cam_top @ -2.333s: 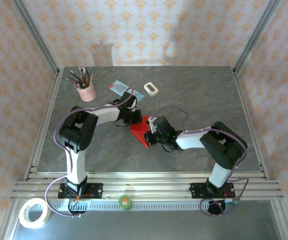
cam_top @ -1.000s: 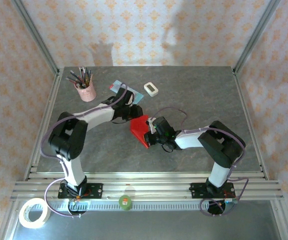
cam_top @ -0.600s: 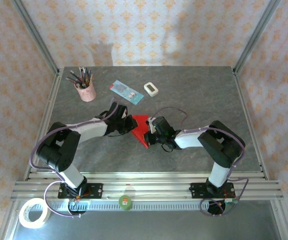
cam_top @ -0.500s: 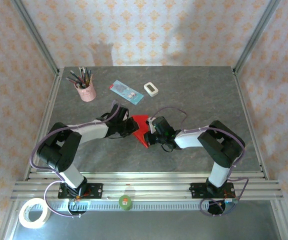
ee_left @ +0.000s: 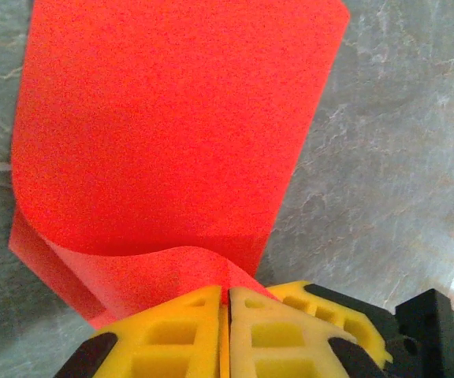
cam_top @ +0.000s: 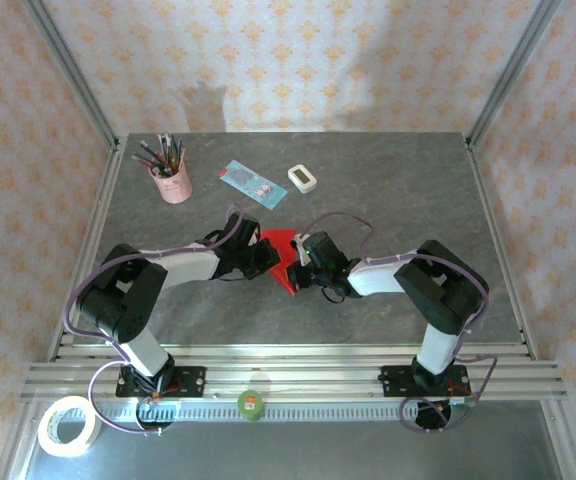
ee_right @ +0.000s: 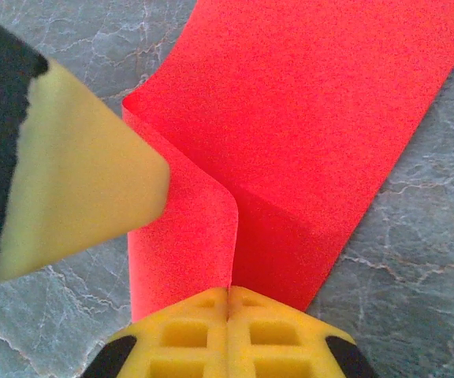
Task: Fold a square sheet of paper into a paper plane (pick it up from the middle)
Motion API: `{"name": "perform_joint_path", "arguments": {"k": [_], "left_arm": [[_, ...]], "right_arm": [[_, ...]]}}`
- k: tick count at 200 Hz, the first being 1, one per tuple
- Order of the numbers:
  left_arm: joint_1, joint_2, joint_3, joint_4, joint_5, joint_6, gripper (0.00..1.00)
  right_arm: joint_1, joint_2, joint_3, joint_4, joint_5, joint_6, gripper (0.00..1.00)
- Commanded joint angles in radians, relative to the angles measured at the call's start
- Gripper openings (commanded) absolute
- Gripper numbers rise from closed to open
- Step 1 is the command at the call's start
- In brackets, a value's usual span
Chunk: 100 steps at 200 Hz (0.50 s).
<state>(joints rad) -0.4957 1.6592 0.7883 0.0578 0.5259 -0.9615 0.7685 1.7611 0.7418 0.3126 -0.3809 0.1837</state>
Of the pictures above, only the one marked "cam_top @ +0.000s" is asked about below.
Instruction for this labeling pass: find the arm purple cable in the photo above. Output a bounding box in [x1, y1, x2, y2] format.
[64, 202, 247, 435]
[297, 212, 500, 435]

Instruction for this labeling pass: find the green tape roll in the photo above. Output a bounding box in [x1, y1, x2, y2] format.
[236, 388, 265, 422]

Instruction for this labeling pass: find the aluminium table side rail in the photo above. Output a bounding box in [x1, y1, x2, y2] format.
[47, 142, 127, 362]
[465, 142, 539, 362]

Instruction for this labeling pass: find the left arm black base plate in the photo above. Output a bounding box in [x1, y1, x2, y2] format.
[115, 366, 207, 399]

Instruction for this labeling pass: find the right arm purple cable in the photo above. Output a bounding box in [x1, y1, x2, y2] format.
[297, 212, 500, 435]

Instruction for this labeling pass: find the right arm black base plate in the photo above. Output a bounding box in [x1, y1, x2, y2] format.
[380, 364, 469, 399]

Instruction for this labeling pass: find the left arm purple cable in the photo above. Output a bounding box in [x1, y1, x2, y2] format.
[64, 202, 247, 435]

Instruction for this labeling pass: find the grey slotted cable duct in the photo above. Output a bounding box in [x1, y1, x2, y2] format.
[92, 402, 452, 422]

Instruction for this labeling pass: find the aluminium mounting rail beam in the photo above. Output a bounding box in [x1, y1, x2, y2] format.
[21, 343, 568, 403]

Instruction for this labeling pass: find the pink pencil cup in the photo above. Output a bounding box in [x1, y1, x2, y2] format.
[147, 160, 194, 205]

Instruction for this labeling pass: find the white masking tape roll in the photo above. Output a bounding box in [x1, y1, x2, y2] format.
[36, 395, 103, 458]

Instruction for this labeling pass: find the small white digital timer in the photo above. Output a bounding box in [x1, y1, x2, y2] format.
[287, 163, 318, 194]

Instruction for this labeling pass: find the black round cable port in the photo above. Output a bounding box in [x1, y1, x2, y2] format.
[414, 398, 453, 434]
[135, 398, 175, 435]

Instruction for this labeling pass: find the light blue flat packet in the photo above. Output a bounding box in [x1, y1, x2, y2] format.
[217, 159, 289, 210]

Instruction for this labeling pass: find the aluminium frame post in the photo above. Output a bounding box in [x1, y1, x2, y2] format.
[20, 0, 122, 151]
[465, 0, 564, 149]

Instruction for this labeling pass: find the red square paper sheet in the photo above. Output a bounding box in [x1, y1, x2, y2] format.
[259, 228, 302, 297]

